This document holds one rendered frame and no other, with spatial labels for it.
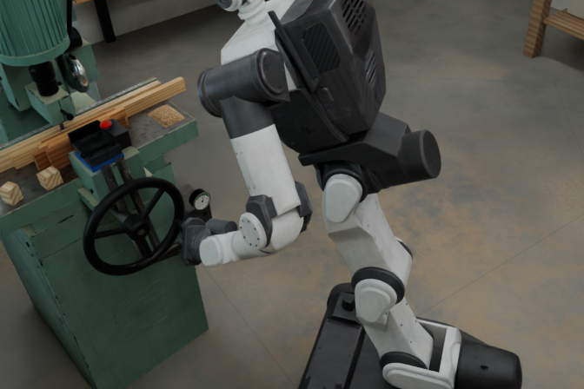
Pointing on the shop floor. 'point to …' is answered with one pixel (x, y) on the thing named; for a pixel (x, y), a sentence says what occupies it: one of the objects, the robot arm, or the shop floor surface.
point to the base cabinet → (114, 302)
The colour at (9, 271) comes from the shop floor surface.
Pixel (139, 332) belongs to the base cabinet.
